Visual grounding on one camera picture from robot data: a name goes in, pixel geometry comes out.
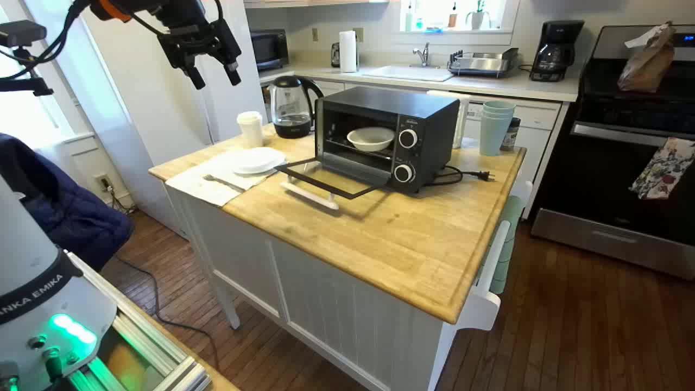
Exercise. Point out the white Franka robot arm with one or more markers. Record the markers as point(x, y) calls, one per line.
point(29, 289)

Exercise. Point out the dark bottle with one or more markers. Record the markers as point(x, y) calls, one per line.
point(513, 134)

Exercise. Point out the white kitchen island cart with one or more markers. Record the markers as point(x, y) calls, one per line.
point(348, 318)

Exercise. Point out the dark blue jacket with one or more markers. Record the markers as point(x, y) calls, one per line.
point(65, 210)

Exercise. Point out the stacked teal cups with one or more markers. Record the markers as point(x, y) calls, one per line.
point(496, 131)

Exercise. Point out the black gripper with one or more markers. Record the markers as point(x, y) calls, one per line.
point(188, 33)

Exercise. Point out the grey dish rack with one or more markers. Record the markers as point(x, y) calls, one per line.
point(482, 63)

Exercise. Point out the white ceramic bowl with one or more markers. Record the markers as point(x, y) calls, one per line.
point(369, 137)

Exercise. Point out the black coffee maker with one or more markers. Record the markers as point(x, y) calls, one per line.
point(557, 50)

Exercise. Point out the kitchen window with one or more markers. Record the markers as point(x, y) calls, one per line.
point(500, 15)

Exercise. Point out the black camera on stand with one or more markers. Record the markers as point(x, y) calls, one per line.
point(23, 33)

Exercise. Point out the black steel kitchen stove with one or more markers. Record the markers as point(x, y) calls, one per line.
point(600, 196)

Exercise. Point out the large white paper towel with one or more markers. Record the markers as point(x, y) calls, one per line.
point(196, 193)

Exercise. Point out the brown paper bag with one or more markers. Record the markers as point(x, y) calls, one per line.
point(646, 67)

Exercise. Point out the glass electric kettle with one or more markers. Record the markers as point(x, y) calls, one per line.
point(290, 110)

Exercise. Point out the white kitchen sink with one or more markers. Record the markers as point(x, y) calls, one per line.
point(404, 72)

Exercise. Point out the clear soap bottle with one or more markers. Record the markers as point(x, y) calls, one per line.
point(409, 19)

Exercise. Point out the teal hanging towel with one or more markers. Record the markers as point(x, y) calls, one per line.
point(506, 247)

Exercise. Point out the small brown bottle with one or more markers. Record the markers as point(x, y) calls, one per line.
point(453, 17)

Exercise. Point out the floral dish towel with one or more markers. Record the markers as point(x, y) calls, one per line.
point(662, 170)

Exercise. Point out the paper towel roll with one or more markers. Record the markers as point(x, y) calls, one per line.
point(348, 50)

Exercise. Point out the silver fork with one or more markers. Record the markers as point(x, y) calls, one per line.
point(225, 183)

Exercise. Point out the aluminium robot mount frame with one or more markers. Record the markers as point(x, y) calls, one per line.
point(144, 356)

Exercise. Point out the black toaster oven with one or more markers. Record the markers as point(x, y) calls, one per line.
point(427, 117)

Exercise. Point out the black microwave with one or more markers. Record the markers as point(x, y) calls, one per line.
point(269, 50)

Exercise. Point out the white paper cup with lid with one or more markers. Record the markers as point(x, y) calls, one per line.
point(251, 131)

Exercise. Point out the chrome sink faucet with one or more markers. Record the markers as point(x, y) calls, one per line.
point(424, 56)

